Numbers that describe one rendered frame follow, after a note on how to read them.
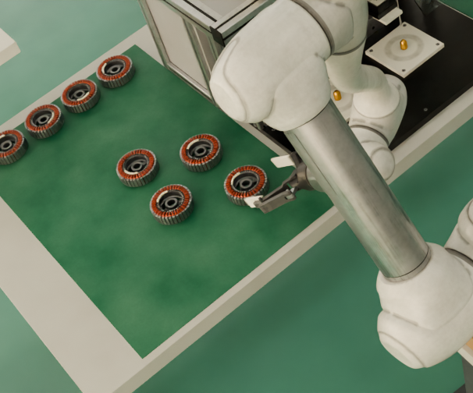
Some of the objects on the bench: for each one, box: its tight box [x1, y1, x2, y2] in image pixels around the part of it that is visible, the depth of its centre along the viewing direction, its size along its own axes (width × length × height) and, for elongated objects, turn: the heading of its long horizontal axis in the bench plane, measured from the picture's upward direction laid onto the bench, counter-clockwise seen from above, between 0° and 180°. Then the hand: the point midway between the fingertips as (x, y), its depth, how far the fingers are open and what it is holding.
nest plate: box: [365, 22, 444, 78], centre depth 261 cm, size 15×15×1 cm
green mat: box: [0, 44, 334, 359], centre depth 258 cm, size 94×61×1 cm, turn 49°
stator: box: [150, 184, 194, 225], centre depth 247 cm, size 11×11×4 cm
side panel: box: [137, 0, 221, 109], centre depth 265 cm, size 28×3×32 cm, turn 49°
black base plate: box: [249, 0, 473, 161], centre depth 260 cm, size 47×64×2 cm
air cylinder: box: [366, 15, 384, 38], centre depth 269 cm, size 5×8×6 cm
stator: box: [224, 165, 269, 206], centre depth 245 cm, size 11×11×4 cm
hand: (264, 182), depth 239 cm, fingers open, 13 cm apart
